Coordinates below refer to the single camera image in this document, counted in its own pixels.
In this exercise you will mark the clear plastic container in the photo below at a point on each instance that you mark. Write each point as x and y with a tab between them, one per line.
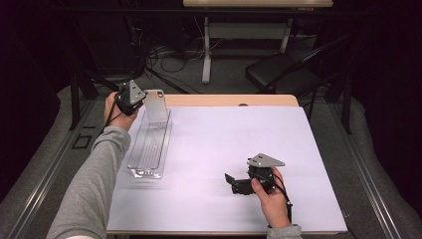
149	149

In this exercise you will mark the desk with white legs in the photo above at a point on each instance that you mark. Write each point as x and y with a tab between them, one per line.
206	49

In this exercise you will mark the white table sheet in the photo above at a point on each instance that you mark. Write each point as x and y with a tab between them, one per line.
232	132

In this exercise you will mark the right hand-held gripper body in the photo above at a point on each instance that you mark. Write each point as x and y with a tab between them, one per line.
263	161

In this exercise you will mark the person's right hand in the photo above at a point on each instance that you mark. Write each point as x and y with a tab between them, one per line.
273	205

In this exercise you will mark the aluminium floor rail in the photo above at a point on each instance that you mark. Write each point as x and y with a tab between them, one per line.
40	186
365	172

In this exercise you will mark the black square floor frame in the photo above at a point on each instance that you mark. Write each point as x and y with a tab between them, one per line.
75	144

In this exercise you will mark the black folding chair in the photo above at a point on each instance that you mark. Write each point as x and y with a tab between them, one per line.
275	69

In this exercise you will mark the translucent phone case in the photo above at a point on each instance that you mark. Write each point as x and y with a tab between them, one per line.
156	106

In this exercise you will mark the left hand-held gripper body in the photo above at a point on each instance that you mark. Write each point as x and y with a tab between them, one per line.
131	98

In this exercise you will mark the black metal stand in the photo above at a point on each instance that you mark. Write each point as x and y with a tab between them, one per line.
74	99

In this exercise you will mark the person's left hand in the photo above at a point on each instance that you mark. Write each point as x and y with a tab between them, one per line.
117	118

